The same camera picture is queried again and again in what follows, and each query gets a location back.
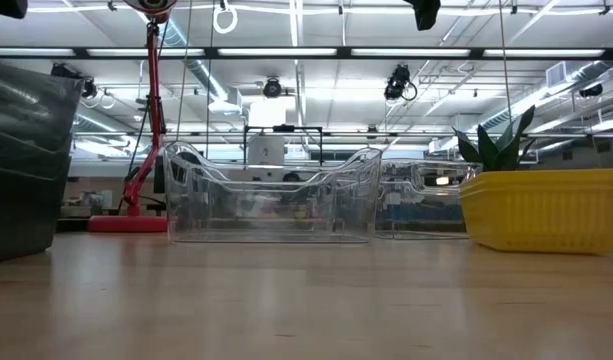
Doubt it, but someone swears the red desk lamp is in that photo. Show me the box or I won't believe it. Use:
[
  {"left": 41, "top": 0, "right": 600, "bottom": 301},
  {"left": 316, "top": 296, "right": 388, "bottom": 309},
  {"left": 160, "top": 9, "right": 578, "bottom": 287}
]
[{"left": 88, "top": 0, "right": 180, "bottom": 234}]

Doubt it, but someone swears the thin hanging cord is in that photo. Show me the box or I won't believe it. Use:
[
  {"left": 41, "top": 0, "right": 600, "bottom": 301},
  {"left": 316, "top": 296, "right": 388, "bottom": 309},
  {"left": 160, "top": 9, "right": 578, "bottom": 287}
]
[{"left": 498, "top": 0, "right": 513, "bottom": 125}]

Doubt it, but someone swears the clear plastic basket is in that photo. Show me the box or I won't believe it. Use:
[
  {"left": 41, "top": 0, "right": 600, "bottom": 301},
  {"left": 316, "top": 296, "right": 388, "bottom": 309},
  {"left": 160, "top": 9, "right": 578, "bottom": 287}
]
[
  {"left": 375, "top": 158, "right": 483, "bottom": 241},
  {"left": 163, "top": 140, "right": 383, "bottom": 245}
]

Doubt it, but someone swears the white hanging ring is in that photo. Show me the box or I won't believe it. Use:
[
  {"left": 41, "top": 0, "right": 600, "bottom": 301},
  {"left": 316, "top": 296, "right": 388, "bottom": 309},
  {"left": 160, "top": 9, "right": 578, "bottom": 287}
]
[{"left": 213, "top": 0, "right": 239, "bottom": 35}]

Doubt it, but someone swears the white box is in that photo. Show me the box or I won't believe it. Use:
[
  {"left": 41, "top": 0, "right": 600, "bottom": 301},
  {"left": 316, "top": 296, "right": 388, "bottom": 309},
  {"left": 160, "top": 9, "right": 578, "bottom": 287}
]
[{"left": 248, "top": 135, "right": 286, "bottom": 166}]

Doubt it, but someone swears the green spiky plant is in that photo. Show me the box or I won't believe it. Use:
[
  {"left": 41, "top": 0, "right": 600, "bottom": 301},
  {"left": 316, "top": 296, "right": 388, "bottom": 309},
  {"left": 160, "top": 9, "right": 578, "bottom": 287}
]
[{"left": 452, "top": 104, "right": 536, "bottom": 172}]

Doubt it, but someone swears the silver ceiling duct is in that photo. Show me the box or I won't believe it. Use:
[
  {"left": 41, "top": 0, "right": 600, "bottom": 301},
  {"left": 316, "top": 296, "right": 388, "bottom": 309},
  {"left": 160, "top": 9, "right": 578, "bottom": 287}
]
[{"left": 160, "top": 19, "right": 232, "bottom": 104}]

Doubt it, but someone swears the yellow slotted plastic basket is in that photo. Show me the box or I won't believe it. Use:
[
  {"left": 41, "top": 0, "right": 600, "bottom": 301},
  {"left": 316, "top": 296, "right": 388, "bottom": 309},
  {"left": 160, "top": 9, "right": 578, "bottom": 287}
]
[{"left": 458, "top": 177, "right": 613, "bottom": 255}]

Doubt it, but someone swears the ceiling air vent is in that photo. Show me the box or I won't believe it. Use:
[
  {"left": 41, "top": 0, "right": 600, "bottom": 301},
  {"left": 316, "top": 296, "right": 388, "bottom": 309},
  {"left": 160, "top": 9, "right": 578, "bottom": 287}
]
[{"left": 545, "top": 60, "right": 582, "bottom": 89}]

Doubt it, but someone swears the round black ceiling spotlight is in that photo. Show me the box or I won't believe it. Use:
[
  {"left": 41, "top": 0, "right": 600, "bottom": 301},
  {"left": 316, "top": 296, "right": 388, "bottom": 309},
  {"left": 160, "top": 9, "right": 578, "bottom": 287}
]
[{"left": 263, "top": 76, "right": 283, "bottom": 99}]

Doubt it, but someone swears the black ceiling spotlight with cable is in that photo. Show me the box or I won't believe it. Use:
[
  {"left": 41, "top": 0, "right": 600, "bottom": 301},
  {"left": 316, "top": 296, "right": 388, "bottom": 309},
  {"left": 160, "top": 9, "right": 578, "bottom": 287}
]
[{"left": 384, "top": 63, "right": 418, "bottom": 102}]

